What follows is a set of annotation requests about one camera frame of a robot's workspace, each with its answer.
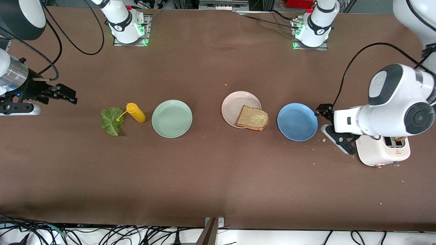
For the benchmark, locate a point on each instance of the grey metal frame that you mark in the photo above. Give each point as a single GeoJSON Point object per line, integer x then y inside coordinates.
{"type": "Point", "coordinates": [221, 5]}

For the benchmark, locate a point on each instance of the green lettuce leaf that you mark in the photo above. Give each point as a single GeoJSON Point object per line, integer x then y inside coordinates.
{"type": "Point", "coordinates": [110, 124]}

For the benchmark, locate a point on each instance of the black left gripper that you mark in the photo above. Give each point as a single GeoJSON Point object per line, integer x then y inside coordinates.
{"type": "Point", "coordinates": [324, 109]}

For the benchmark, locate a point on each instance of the blue round plate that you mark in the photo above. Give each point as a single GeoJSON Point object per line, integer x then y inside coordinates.
{"type": "Point", "coordinates": [297, 121]}

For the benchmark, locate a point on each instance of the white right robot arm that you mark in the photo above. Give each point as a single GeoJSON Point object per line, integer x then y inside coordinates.
{"type": "Point", "coordinates": [122, 20]}

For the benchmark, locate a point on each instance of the yellow squeeze sauce bottle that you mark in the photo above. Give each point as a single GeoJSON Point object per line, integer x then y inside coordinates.
{"type": "Point", "coordinates": [136, 114]}

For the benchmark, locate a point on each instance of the white two-slot toaster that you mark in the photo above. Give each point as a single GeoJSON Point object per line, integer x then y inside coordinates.
{"type": "Point", "coordinates": [374, 153]}

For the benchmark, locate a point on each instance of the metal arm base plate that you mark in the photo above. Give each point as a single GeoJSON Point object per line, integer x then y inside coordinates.
{"type": "Point", "coordinates": [310, 48]}
{"type": "Point", "coordinates": [147, 34]}

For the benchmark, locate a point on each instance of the red box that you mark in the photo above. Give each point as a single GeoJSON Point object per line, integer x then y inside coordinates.
{"type": "Point", "coordinates": [299, 3]}

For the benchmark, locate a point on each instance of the black power plug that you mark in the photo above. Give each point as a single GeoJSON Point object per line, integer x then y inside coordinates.
{"type": "Point", "coordinates": [176, 238]}

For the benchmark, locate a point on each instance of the brown bread slice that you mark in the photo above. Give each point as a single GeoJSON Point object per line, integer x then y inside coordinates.
{"type": "Point", "coordinates": [252, 118]}
{"type": "Point", "coordinates": [400, 138]}

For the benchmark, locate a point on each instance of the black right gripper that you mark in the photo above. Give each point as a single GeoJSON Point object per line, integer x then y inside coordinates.
{"type": "Point", "coordinates": [34, 89]}

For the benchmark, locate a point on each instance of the beige round plate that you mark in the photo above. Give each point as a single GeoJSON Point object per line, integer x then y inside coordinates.
{"type": "Point", "coordinates": [235, 107]}

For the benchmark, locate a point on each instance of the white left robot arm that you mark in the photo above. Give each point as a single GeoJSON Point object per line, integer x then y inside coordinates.
{"type": "Point", "coordinates": [391, 109]}

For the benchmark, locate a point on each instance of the mint green round plate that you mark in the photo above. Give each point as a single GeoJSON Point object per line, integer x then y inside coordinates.
{"type": "Point", "coordinates": [172, 119]}

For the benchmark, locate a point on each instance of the aluminium post with bracket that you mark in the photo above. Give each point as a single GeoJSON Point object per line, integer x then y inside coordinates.
{"type": "Point", "coordinates": [209, 234]}

